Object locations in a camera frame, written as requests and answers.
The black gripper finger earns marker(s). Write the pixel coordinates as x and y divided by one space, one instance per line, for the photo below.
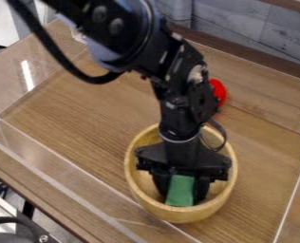
162 182
200 189

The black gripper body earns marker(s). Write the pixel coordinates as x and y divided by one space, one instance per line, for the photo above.
191 158

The brown wooden bowl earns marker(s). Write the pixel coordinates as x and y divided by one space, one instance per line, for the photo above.
147 196

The green rectangular stick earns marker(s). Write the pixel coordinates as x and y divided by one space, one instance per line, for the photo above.
179 191

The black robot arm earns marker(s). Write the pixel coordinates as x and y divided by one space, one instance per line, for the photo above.
128 38

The red toy strawberry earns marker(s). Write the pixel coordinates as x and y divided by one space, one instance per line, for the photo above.
218 91

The black device at corner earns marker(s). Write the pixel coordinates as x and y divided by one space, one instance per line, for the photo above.
27 232

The clear acrylic front wall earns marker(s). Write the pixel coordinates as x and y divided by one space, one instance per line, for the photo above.
75 198

